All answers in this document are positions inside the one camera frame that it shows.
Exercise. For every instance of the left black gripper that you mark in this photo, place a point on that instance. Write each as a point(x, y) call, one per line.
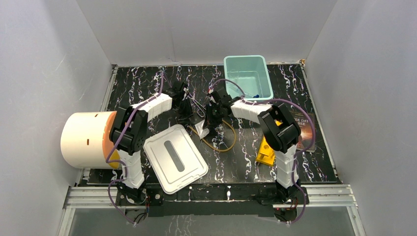
point(184, 108)

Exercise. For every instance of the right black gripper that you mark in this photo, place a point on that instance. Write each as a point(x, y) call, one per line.
point(210, 122)

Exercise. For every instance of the metal wire test tube holder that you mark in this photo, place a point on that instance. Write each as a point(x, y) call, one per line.
point(201, 111)

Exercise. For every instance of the small white packet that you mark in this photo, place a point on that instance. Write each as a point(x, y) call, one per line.
point(202, 132)

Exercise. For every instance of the tan rubber tube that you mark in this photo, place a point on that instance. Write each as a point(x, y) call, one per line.
point(219, 143)

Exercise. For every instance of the white bin lid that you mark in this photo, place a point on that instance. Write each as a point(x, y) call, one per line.
point(175, 159)

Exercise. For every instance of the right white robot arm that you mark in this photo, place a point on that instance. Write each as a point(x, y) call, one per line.
point(278, 126)

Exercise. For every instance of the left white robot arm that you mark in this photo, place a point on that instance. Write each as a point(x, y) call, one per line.
point(129, 129)

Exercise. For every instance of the teal plastic bin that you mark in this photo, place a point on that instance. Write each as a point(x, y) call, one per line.
point(247, 75)

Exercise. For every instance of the yellow test tube rack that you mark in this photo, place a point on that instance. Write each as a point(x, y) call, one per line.
point(265, 154)

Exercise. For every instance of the dark book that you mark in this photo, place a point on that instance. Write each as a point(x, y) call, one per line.
point(306, 131)

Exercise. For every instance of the white and orange cylinder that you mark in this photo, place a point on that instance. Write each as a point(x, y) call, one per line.
point(85, 140)

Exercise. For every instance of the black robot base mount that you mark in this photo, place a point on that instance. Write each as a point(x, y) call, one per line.
point(261, 199)

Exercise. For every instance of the aluminium frame rail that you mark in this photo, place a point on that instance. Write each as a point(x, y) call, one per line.
point(333, 195)

